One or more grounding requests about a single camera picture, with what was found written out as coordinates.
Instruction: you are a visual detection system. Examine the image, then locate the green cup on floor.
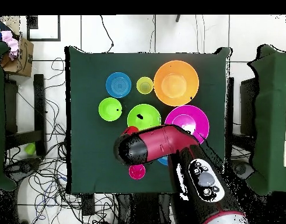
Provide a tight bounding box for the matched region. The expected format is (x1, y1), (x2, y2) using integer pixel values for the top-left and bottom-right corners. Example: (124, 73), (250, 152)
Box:
(24, 142), (36, 155)

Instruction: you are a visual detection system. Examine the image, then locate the black metal stand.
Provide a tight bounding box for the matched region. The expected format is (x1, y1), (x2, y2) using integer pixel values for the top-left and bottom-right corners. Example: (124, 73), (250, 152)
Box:
(4, 73), (47, 156)

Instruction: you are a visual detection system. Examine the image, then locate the small green plastic bowl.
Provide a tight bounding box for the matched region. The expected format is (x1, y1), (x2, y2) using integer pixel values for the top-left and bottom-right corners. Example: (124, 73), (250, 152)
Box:
(97, 97), (123, 122)

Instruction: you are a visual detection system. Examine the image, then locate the blue plastic bowl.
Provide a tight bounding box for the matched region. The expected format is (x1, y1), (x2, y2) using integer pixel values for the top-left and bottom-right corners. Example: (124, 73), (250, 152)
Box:
(156, 155), (170, 166)
(105, 71), (132, 99)

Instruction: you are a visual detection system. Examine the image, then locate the black box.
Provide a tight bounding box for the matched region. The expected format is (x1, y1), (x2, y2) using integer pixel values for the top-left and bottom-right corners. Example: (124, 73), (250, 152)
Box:
(240, 78), (259, 136)

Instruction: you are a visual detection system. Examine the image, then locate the dark green table cloth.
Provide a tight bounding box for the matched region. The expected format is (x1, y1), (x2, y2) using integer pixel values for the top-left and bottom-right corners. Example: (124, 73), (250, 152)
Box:
(64, 45), (232, 195)

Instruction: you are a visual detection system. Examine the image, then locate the black floor cable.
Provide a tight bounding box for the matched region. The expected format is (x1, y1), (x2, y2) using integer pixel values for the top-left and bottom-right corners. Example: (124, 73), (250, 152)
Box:
(100, 15), (115, 54)

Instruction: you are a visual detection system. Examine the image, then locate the crimson pink plastic cup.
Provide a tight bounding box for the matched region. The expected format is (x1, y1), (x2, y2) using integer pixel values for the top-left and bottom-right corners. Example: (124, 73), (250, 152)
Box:
(128, 163), (147, 181)

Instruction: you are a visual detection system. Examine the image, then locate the black power strip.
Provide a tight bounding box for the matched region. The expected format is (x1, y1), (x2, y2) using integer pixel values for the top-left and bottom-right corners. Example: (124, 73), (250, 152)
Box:
(81, 193), (95, 216)

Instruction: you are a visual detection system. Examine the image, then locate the orange plastic bowl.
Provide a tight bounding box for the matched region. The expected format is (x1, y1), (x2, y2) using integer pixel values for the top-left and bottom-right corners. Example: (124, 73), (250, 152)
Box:
(153, 59), (200, 107)

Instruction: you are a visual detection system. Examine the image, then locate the red plastic cup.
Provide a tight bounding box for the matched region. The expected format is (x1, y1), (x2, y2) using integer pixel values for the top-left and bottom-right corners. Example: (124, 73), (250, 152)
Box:
(121, 125), (139, 137)

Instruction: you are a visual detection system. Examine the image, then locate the pink cloth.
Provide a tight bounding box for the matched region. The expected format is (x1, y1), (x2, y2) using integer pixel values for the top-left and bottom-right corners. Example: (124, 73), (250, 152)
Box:
(1, 30), (19, 61)

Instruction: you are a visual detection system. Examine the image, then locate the large green plastic bowl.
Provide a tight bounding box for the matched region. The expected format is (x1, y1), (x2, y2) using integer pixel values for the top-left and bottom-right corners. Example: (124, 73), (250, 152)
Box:
(127, 103), (162, 132)

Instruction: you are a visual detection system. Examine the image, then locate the black base with knob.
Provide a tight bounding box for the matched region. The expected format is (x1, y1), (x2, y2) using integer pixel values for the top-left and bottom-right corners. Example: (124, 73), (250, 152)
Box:
(5, 157), (42, 179)

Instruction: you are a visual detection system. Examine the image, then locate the yellow plastic cup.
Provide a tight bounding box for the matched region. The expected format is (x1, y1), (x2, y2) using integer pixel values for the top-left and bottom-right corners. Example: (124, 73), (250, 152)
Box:
(136, 76), (154, 95)

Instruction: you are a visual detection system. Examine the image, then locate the grey black base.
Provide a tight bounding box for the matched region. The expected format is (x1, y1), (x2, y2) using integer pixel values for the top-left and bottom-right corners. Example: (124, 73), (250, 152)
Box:
(232, 160), (254, 181)

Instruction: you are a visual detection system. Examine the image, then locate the black square frame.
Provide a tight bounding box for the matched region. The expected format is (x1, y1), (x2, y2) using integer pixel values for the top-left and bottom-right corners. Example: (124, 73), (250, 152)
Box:
(26, 15), (61, 42)

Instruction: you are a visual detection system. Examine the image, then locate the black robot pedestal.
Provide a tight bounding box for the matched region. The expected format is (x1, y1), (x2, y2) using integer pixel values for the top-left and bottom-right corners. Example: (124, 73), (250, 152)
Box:
(117, 192), (179, 224)

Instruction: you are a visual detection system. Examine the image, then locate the brown cardboard box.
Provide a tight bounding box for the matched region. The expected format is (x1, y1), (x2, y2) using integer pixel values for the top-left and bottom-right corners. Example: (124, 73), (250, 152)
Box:
(0, 32), (34, 78)

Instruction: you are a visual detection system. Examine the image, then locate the tangle of floor cables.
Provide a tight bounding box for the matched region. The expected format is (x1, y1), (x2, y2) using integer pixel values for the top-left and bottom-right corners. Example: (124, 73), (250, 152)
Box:
(5, 57), (118, 224)

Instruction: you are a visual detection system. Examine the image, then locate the large pink plastic bowl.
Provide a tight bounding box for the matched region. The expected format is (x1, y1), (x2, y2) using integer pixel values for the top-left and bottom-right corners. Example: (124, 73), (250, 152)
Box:
(164, 104), (210, 145)

